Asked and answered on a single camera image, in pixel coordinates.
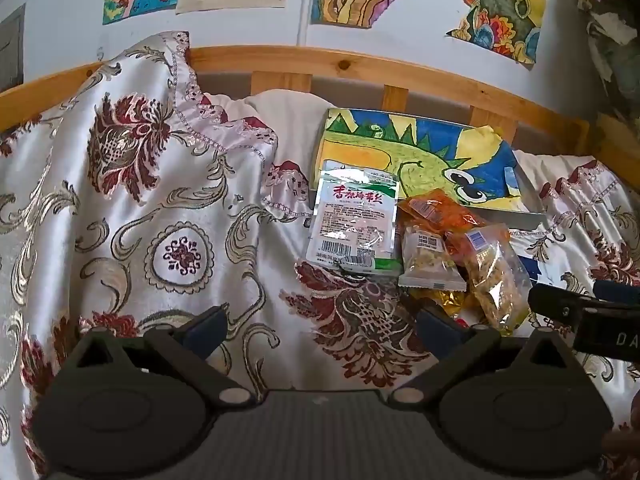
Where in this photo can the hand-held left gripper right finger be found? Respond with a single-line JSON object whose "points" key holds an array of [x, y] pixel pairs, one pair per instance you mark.
{"points": [[435, 331]]}

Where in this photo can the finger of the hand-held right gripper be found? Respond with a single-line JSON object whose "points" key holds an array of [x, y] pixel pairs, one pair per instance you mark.
{"points": [[555, 305], [620, 292]]}

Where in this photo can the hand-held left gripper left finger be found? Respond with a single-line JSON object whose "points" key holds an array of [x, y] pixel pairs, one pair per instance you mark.
{"points": [[205, 332]]}

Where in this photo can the gold foil snack packet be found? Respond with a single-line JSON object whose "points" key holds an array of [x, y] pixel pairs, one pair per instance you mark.
{"points": [[445, 300]]}

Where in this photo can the dark blue packet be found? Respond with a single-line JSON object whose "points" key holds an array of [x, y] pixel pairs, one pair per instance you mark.
{"points": [[530, 267]]}

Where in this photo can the clear crispy snack packet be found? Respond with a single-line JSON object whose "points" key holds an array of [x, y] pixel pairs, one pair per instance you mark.
{"points": [[495, 280]]}

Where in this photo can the clear nut bar packet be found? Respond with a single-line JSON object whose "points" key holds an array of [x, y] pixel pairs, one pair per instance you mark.
{"points": [[430, 260]]}

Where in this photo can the grey metal tray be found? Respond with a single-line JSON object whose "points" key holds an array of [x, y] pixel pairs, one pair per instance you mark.
{"points": [[525, 220]]}

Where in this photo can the orange snack packet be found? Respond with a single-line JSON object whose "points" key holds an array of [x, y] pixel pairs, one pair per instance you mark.
{"points": [[435, 210]]}

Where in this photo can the white green snack packet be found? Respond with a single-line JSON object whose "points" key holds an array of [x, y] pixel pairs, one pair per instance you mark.
{"points": [[350, 210]]}

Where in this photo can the patterned satin blanket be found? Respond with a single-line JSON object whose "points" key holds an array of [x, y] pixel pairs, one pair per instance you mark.
{"points": [[150, 185]]}

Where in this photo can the dinosaur drawing paper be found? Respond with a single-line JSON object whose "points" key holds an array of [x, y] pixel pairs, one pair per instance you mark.
{"points": [[400, 140]]}

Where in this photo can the green plush toy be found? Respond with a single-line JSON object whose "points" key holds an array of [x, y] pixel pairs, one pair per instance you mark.
{"points": [[615, 60]]}

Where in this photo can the white pillow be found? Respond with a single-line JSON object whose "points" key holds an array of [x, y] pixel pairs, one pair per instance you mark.
{"points": [[290, 115]]}

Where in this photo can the grey wall picture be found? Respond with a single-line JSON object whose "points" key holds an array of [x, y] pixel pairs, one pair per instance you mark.
{"points": [[12, 50]]}

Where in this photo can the white wall pipe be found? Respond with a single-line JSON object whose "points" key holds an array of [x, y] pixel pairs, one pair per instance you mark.
{"points": [[307, 5]]}

